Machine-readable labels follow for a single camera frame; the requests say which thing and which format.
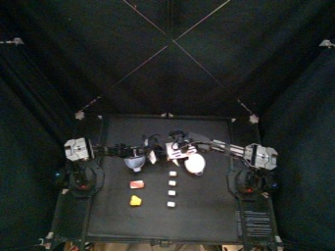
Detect black right arm base stand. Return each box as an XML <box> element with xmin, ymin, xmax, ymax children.
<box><xmin>227</xmin><ymin>168</ymin><xmax>282</xmax><ymax>199</ymax></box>

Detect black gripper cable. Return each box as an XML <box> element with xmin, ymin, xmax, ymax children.
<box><xmin>169</xmin><ymin>129</ymin><xmax>189</xmax><ymax>145</ymax></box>
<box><xmin>145</xmin><ymin>132</ymin><xmax>163</xmax><ymax>148</ymax></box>

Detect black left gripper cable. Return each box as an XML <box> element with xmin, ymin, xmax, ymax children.
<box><xmin>145</xmin><ymin>132</ymin><xmax>163</xmax><ymax>148</ymax></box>

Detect red and white toy block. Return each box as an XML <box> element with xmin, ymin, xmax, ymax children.
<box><xmin>129</xmin><ymin>179</ymin><xmax>147</xmax><ymax>190</ymax></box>

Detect white text label plate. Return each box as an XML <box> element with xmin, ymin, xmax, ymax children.
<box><xmin>242</xmin><ymin>210</ymin><xmax>275</xmax><ymax>243</ymax></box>

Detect yellow toy pepper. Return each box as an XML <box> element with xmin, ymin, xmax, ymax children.
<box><xmin>129</xmin><ymin>194</ymin><xmax>145</xmax><ymax>207</ymax></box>

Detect blue-grey toy bowl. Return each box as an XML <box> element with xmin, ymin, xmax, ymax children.
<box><xmin>123</xmin><ymin>155</ymin><xmax>147</xmax><ymax>174</ymax></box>

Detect grey vertical frame pole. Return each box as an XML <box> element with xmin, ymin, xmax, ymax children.
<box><xmin>167</xmin><ymin>0</ymin><xmax>173</xmax><ymax>117</ymax></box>

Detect black left arm base stand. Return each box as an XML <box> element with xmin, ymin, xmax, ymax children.
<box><xmin>55</xmin><ymin>160</ymin><xmax>105</xmax><ymax>199</ymax></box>

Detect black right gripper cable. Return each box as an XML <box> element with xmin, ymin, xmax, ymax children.
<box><xmin>169</xmin><ymin>129</ymin><xmax>189</xmax><ymax>145</ymax></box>

